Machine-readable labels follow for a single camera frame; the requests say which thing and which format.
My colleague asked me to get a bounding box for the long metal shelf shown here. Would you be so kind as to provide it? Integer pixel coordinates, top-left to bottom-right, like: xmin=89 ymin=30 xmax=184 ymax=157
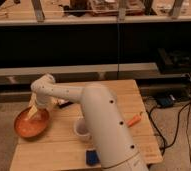
xmin=0 ymin=63 xmax=184 ymax=85

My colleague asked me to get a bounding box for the orange ceramic bowl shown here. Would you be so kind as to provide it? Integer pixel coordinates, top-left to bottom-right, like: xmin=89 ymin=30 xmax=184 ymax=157
xmin=14 ymin=107 xmax=50 ymax=138

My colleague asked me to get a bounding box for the blue sponge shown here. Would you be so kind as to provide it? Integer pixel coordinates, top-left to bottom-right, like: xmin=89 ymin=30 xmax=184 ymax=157
xmin=86 ymin=150 xmax=100 ymax=166

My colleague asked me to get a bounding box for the wooden table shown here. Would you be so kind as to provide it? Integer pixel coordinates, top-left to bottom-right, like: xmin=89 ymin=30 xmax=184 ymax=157
xmin=10 ymin=80 xmax=163 ymax=171

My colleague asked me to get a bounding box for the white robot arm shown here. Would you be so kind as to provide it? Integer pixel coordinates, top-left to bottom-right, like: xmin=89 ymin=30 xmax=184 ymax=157
xmin=31 ymin=74 xmax=149 ymax=171

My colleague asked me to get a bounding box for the black case on shelf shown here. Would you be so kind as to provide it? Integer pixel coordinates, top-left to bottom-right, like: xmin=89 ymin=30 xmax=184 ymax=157
xmin=156 ymin=48 xmax=191 ymax=74

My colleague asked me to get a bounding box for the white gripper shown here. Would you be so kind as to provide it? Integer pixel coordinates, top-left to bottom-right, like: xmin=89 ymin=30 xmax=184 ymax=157
xmin=26 ymin=93 xmax=59 ymax=122

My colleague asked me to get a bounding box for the orange carrot toy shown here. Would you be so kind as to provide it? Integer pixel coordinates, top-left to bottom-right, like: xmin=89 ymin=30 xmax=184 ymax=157
xmin=127 ymin=112 xmax=143 ymax=127

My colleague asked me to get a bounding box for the black and white box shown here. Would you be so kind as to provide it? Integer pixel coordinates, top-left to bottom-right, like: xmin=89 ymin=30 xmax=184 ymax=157
xmin=58 ymin=99 xmax=72 ymax=109

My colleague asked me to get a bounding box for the black power adapter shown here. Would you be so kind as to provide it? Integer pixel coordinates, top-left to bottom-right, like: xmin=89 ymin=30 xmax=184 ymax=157
xmin=155 ymin=96 xmax=174 ymax=108

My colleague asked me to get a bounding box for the white cup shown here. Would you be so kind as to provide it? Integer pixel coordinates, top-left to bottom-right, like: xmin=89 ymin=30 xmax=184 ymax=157
xmin=73 ymin=118 xmax=91 ymax=142

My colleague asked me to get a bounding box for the black floor cable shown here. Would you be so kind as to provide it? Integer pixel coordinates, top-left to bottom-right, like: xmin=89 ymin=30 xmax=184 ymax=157
xmin=145 ymin=73 xmax=191 ymax=171

